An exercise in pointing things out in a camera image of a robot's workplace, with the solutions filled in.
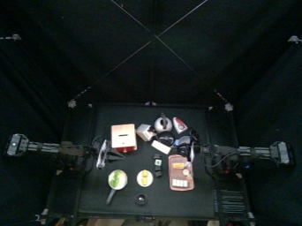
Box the blue toy bowl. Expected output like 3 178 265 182
174 135 191 147

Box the black toy pot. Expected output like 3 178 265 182
157 131 177 147

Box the green toy vegetable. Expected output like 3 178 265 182
110 170 126 188

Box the red and white toy bottle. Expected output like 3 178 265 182
173 117 189 135

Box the black wrist watch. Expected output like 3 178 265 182
153 153 165 178

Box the pink serving tray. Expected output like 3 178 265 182
167 154 197 192

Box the silver toy kettle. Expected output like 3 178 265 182
154 112 175 133

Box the white oval plate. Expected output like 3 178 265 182
137 169 155 188

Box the white cube box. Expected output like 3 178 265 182
135 124 158 142

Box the yellow toy corn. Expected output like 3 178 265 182
141 170 151 186

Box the white sliced toy food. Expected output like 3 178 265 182
171 178 190 188

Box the grey frying pan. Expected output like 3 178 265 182
105 169 130 206

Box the small black cup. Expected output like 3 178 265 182
135 193 149 207

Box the white printed label sticker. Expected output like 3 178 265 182
220 189 248 215

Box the thin diagonal cord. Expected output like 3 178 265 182
73 0 209 102
109 0 229 104

